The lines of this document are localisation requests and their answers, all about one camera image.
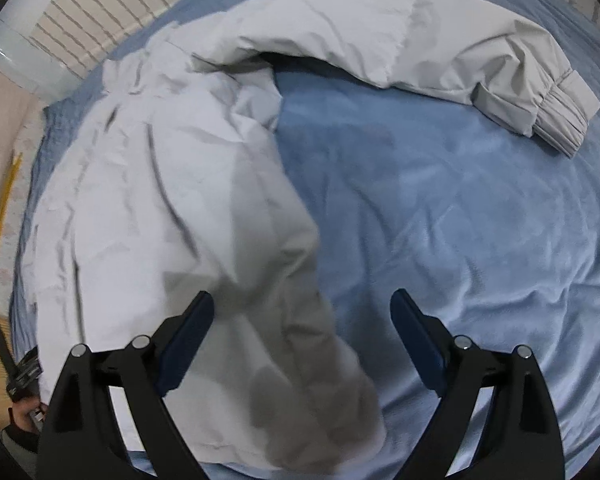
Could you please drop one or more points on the floral mattress side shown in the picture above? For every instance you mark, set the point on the floral mattress side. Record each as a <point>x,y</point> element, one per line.
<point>12,225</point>

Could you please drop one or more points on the yellow tape strip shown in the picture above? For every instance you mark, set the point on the yellow tape strip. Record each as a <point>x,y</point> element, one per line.
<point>0,219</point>

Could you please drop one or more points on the blue bed sheet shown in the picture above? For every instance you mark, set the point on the blue bed sheet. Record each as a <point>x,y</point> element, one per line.
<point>496,234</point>

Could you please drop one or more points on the person's left hand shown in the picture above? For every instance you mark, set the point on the person's left hand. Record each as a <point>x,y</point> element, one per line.
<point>29,413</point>

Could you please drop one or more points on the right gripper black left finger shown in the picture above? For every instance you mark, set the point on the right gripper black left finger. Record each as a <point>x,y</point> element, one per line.
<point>81,437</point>

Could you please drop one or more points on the light grey large jacket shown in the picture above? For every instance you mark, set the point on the light grey large jacket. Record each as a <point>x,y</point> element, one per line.
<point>174,185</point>

